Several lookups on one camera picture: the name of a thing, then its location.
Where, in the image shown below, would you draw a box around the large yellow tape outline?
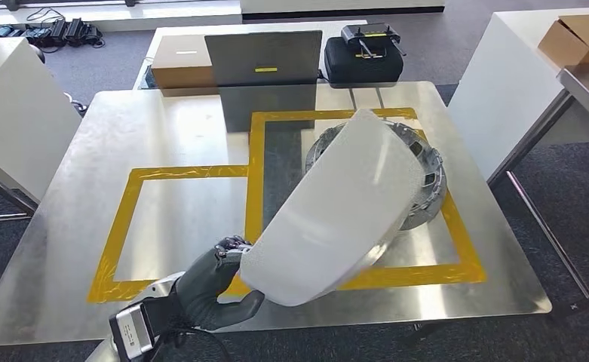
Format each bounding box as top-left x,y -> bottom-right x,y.
244,107 -> 488,293

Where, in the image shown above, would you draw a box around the white cabinet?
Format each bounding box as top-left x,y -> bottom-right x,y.
446,7 -> 589,182
0,37 -> 83,204

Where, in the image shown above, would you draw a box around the silver wheel hubcap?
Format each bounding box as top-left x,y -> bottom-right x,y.
304,119 -> 448,232

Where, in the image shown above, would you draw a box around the black battery charger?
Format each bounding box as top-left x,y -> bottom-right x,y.
66,17 -> 87,45
49,17 -> 69,46
24,26 -> 51,46

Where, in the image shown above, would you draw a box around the black remote controller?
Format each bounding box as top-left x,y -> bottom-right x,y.
340,22 -> 407,59

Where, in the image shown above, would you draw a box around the open brown cardboard box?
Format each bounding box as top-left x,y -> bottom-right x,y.
538,14 -> 589,69

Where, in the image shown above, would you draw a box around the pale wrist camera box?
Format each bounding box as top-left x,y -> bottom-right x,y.
108,303 -> 156,362

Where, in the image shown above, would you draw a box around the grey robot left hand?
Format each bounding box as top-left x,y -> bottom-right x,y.
175,235 -> 266,333

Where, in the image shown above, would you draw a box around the small yellow tape outline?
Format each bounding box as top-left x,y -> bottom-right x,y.
86,164 -> 255,304

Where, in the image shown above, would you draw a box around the white plastic mirror cover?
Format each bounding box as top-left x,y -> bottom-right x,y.
239,108 -> 427,308

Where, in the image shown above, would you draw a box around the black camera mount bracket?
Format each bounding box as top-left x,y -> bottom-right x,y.
141,292 -> 190,345

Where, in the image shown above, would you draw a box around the white table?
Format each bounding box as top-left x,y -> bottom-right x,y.
133,20 -> 370,92

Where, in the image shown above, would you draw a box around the black carrying case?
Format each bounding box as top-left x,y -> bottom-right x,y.
323,35 -> 405,86

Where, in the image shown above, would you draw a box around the steel workbench table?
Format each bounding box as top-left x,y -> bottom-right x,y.
0,81 -> 554,349

